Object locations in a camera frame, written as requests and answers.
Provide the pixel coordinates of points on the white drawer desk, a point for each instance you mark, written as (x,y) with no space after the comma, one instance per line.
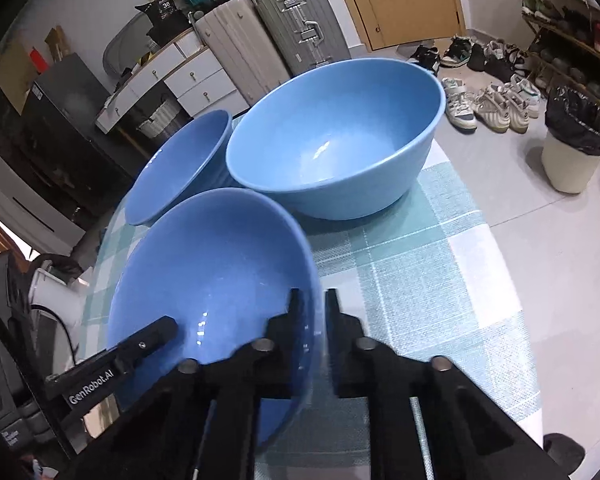
(192,73)

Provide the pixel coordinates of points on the white electric kettle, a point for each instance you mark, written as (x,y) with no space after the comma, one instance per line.
(67,300)

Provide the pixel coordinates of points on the black refrigerator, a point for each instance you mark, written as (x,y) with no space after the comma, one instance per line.
(61,109)

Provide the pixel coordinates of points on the teal checked tablecloth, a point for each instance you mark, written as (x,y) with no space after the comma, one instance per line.
(425,277)

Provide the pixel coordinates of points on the silver hard suitcase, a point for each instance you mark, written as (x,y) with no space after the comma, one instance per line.
(306,32)

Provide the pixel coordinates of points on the blue bowl front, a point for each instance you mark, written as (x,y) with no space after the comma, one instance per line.
(221,264)

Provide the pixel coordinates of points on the beige hard suitcase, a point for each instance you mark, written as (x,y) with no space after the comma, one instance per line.
(234,33)

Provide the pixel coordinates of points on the woven laundry basket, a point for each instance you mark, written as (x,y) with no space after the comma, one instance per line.
(164,122)

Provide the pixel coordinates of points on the blue bowl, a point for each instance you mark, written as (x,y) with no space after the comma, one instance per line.
(192,161)
(221,264)
(340,142)

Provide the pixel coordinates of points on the wooden shoe rack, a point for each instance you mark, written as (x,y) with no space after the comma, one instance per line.
(566,44)

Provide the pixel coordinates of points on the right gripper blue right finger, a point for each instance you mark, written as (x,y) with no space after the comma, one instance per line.
(363,366)

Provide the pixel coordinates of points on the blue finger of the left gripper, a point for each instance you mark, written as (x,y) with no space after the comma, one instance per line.
(132,351)

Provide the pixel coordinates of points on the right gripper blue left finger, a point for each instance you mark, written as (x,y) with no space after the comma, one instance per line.
(265,368)

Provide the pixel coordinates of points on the white bin with black bag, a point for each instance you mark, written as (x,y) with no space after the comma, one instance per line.
(571,149)

